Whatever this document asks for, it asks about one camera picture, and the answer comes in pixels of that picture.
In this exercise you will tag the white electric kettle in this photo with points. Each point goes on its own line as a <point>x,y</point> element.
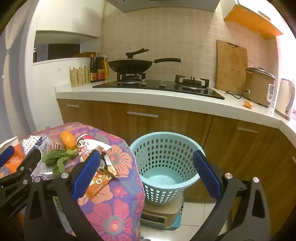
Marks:
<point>284,97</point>

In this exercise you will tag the tangerine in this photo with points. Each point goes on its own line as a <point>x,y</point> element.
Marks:
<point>68,140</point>

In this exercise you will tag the beige box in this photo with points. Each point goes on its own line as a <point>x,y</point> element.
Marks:
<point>159,214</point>

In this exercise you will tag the light blue plastic basket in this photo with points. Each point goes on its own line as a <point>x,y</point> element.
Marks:
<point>161,179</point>

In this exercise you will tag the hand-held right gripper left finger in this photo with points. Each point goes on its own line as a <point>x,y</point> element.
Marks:
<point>84,178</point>

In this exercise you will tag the wooden cutting board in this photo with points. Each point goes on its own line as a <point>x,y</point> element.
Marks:
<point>231,67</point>

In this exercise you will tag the beige rice cooker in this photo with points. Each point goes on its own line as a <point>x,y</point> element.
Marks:
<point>257,88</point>

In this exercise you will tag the white and red snack wrapper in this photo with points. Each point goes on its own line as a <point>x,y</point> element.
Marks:
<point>84,143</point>

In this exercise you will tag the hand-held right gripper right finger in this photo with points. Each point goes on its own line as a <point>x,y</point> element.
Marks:
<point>208,177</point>

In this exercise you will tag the black gas cooktop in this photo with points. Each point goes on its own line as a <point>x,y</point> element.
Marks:
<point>152,89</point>

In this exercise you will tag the small orange peel piece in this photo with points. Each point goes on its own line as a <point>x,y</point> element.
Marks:
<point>248,104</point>

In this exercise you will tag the green vegetable leaves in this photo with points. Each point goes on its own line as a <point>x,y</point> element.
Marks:
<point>59,160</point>

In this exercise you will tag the black wok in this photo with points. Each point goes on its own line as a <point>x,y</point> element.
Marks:
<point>129,66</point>

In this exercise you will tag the clear printed plastic wrapper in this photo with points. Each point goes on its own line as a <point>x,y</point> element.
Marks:
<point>49,144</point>

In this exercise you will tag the yellow bottle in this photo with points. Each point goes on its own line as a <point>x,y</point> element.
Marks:
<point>106,69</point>

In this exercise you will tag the orange sauce packet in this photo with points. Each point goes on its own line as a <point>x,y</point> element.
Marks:
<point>101,183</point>

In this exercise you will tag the dark soy sauce bottle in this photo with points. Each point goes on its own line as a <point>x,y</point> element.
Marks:
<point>93,71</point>
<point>100,69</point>

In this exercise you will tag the floral tablecloth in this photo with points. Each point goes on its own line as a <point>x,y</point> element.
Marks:
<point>111,208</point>

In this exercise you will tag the orange wall cabinet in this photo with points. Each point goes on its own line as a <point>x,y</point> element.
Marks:
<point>252,19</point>

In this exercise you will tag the woven utensil basket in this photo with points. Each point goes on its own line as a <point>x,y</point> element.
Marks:
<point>79,76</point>

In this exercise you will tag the range hood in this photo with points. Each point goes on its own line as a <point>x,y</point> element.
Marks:
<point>166,5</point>

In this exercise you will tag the polka dot wrapper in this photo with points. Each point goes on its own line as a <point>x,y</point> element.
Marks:
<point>31,142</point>

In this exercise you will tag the black wok lid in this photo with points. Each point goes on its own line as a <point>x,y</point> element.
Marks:
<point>136,53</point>

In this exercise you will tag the orange plastic packet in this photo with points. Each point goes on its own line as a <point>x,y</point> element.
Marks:
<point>16,160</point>

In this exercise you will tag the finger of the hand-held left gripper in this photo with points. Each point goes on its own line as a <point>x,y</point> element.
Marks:
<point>29,162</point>
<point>6,154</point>

